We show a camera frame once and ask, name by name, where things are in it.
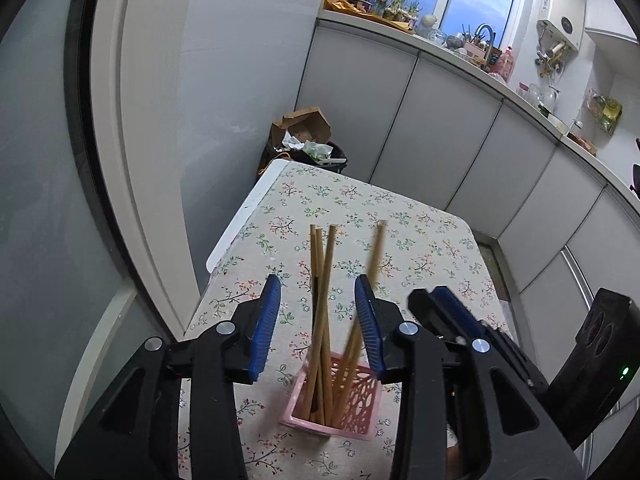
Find dark chopstick gold band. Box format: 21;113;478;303
312;274;322;411

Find bunch of wooden chopsticks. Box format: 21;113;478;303
302;224;368;426

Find black trash bin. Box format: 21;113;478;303
257;137;349;177

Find hanging food bags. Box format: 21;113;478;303
584;88;624;134

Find glass jars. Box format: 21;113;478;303
517;82;559;114

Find curved steel faucet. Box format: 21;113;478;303
472;23;497;57

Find pink perforated plastic basket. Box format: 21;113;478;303
280;352;384;442

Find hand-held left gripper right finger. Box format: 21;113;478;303
354;275;586;480

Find pale wooden chopstick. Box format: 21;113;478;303
334;220;389;401

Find floral tablecloth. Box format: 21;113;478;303
177;160;512;480

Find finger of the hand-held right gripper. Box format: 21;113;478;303
408;286;551;396

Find brown cardboard box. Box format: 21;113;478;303
270;106;331;147

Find water heater pipes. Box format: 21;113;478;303
534;42;569;79

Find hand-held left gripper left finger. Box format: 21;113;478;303
55;274;282;480

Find potted green sprouts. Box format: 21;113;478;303
375;0;422;22

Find white table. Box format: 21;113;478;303
206;160;292;274

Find white kitchen counter cabinets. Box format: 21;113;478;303
295;12;640;480

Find yellow paper bags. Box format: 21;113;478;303
322;0;416;34

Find white water heater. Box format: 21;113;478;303
537;0;587;52

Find frosted glass door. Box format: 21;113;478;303
0;0;212;480

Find pink detergent bottle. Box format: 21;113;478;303
494;47;516;84

